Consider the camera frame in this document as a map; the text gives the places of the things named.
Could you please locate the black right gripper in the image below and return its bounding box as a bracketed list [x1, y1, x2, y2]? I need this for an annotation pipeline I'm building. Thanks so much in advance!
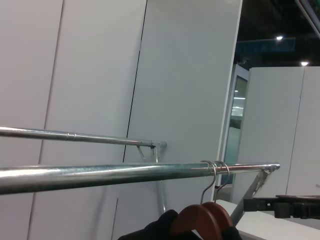
[243, 194, 320, 221]

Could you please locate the grey metal rack leg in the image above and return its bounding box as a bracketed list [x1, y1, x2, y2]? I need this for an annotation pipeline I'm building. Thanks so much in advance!
[231, 167, 275, 223]

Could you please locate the thin metal rack upright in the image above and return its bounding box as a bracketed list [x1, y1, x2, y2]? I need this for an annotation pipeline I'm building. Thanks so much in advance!
[136, 145, 168, 213]

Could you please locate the wooden hanger with dark garment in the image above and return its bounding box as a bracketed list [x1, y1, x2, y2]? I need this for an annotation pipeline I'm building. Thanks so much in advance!
[201, 160, 234, 229]

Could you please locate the wooden hanger under black garment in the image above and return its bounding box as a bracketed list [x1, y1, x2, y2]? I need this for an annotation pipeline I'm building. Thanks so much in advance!
[169, 159, 224, 240]

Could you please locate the glass door panel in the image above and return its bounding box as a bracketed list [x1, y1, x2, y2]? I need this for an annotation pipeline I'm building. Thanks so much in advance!
[223, 63, 250, 186]

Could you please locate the large black garment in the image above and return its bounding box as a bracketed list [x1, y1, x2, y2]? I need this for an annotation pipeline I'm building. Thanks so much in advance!
[117, 209, 241, 240]

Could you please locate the teal hanging banner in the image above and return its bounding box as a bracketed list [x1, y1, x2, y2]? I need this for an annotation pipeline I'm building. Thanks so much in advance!
[236, 37, 296, 55]

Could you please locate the thick galvanized rack rail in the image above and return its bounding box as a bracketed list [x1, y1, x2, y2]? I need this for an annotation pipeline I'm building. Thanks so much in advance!
[0, 161, 281, 196]

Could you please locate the thin galvanized rack rail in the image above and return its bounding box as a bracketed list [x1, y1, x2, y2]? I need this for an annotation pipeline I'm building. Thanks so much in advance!
[0, 126, 168, 150]

